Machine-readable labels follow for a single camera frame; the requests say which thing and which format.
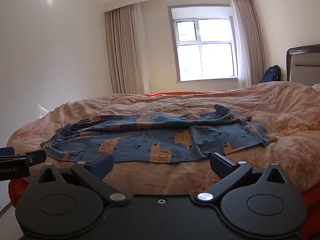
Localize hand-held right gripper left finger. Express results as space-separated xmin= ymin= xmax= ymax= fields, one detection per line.
xmin=32 ymin=152 xmax=129 ymax=204

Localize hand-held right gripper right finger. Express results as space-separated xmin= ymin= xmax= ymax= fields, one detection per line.
xmin=194 ymin=152 xmax=292 ymax=203

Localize blue printed pants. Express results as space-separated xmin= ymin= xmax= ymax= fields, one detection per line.
xmin=40 ymin=104 xmax=278 ymax=165

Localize pink floral blanket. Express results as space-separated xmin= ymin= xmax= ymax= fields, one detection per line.
xmin=6 ymin=81 xmax=320 ymax=202

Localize blue backpack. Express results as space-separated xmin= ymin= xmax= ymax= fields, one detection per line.
xmin=260 ymin=65 xmax=281 ymax=83

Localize beige curtain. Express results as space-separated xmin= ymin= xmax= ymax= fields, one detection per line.
xmin=104 ymin=4 xmax=152 ymax=95
xmin=228 ymin=0 xmax=267 ymax=90

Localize grey framed window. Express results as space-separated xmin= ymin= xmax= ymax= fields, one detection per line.
xmin=168 ymin=4 xmax=240 ymax=82

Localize brown padded headboard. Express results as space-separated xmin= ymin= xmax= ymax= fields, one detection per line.
xmin=286 ymin=44 xmax=320 ymax=87

